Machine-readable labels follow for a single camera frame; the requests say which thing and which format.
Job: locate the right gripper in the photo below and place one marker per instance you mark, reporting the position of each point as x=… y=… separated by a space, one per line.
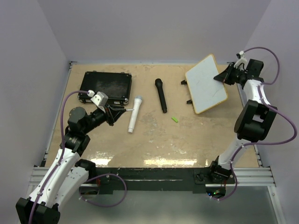
x=225 y=76

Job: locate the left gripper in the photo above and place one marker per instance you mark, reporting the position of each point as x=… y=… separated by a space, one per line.
x=112 y=115

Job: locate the yellow framed whiteboard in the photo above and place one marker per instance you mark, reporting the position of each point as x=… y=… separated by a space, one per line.
x=205 y=92

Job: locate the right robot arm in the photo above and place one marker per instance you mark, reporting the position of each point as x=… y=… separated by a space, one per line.
x=254 y=121

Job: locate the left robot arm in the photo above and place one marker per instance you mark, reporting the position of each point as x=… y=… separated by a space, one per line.
x=68 y=171

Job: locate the black case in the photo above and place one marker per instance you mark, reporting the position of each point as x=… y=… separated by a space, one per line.
x=116 y=86

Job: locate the white microphone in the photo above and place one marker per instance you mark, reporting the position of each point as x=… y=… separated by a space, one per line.
x=134 y=114

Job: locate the black microphone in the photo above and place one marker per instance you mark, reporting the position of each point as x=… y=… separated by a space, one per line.
x=159 y=86

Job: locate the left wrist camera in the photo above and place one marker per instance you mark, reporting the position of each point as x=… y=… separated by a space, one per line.
x=100 y=99

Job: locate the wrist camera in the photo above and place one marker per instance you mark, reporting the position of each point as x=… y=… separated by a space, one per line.
x=100 y=99
x=240 y=59

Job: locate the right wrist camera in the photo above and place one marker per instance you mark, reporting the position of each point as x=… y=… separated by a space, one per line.
x=240 y=59

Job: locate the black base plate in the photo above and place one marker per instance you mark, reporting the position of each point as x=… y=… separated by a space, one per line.
x=195 y=180

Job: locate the aluminium table frame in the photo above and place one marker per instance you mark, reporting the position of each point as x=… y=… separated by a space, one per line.
x=157 y=141

